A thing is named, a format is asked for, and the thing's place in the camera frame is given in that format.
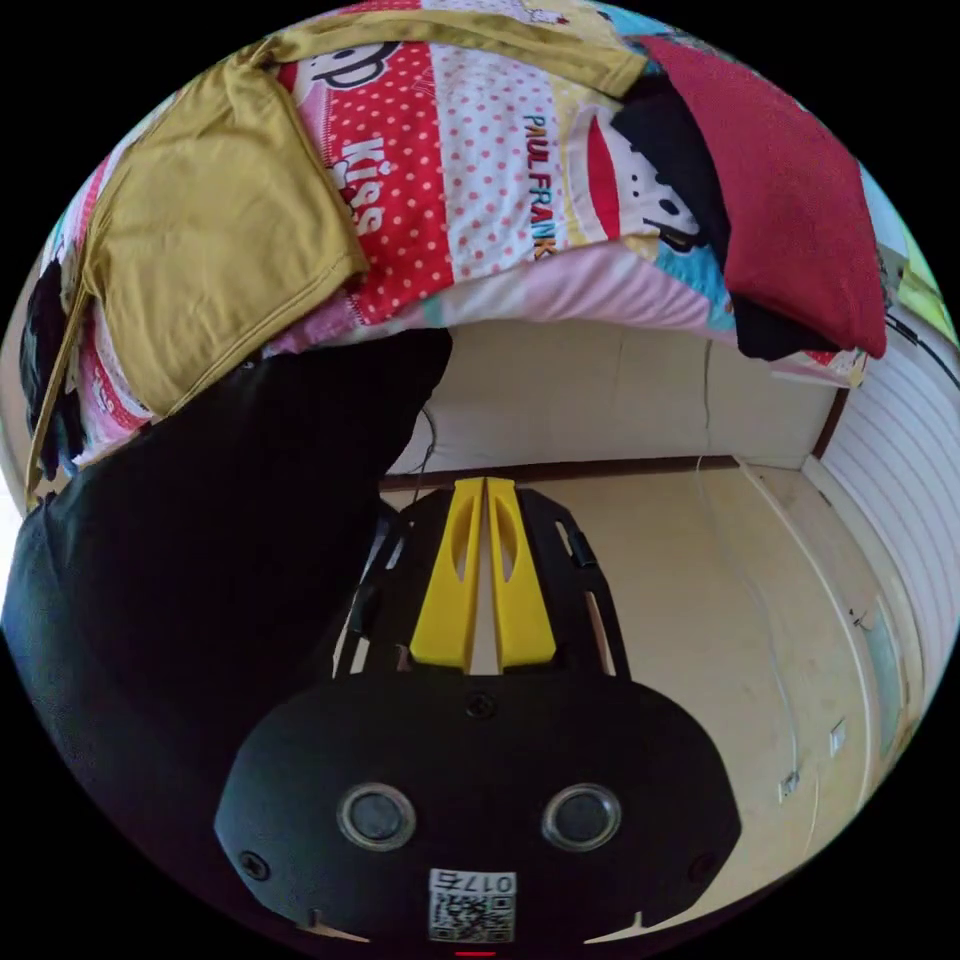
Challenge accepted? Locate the black garment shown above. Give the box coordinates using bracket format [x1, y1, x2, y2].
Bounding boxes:
[17, 260, 85, 483]

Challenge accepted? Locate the person's body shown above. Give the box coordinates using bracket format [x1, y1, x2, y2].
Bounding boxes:
[0, 326, 456, 960]

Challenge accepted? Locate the yellow long sleeve shirt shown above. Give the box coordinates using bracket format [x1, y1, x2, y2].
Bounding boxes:
[24, 8, 648, 513]

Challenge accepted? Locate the bed with printed sheet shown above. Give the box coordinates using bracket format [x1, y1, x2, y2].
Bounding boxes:
[22, 0, 895, 481]

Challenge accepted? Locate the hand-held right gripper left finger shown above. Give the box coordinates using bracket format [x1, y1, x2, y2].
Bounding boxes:
[409, 478, 485, 667]

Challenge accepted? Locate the pile of clothes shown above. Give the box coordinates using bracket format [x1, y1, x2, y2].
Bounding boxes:
[608, 33, 891, 363]

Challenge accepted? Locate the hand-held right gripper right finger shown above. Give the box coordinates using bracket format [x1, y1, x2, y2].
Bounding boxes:
[486, 476, 558, 670]

